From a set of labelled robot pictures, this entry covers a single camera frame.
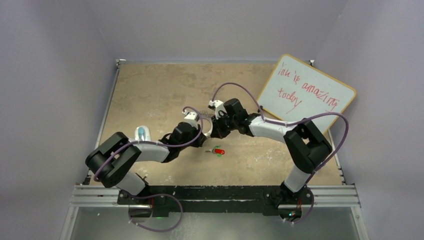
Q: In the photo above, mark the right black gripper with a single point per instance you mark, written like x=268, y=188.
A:
x=218, y=132

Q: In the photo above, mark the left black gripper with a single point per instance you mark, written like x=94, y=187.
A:
x=200, y=141

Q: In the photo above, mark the silver disc with keyrings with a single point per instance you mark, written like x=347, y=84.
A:
x=207, y=123

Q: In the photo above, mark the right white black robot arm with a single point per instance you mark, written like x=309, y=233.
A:
x=307, y=146

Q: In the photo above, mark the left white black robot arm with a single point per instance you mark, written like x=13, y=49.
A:
x=112, y=161

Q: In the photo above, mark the keys with red green tags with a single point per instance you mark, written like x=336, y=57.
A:
x=217, y=150

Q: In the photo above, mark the whiteboard with red writing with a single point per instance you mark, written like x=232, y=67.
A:
x=296, y=90

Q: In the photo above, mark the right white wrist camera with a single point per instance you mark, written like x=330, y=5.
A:
x=218, y=107

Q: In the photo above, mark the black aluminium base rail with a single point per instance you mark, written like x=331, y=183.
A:
x=268, y=200

